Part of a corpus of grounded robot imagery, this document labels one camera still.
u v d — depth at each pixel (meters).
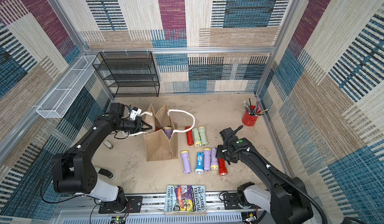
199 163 0.83
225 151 0.63
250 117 0.94
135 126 0.73
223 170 0.80
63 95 0.74
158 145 0.85
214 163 0.83
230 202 0.73
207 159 0.85
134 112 0.80
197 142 0.91
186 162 0.85
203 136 0.94
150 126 0.82
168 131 0.93
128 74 1.10
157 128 0.83
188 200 0.73
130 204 0.73
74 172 0.43
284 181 0.41
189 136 0.94
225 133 0.68
